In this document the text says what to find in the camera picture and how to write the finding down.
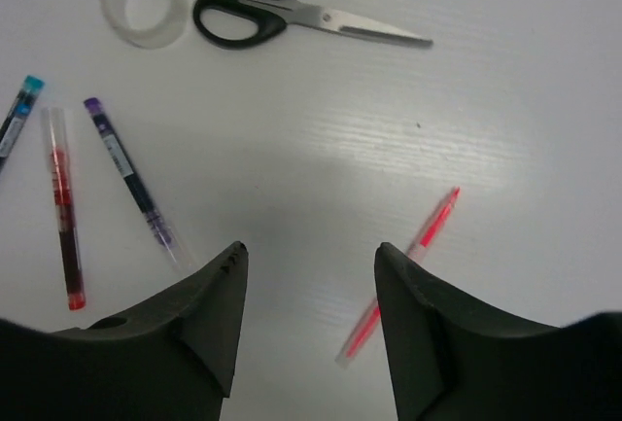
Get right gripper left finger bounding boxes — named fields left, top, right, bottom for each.
left=1, top=241, right=248, bottom=420

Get clear tape roll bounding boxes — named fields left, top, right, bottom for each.
left=100, top=0, right=189, bottom=50

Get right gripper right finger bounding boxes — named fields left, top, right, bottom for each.
left=374, top=243, right=621, bottom=420

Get large black scissors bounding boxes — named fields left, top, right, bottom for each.
left=192, top=0, right=433, bottom=51

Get teal capped pen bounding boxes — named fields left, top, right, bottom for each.
left=0, top=75, right=45, bottom=168

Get red clear pen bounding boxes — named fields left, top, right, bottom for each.
left=42, top=107, right=86, bottom=311

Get pink highlighter pen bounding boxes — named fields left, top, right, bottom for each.
left=335, top=187, right=461, bottom=368

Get purple capped pen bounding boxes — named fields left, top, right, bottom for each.
left=84, top=97, right=193, bottom=275

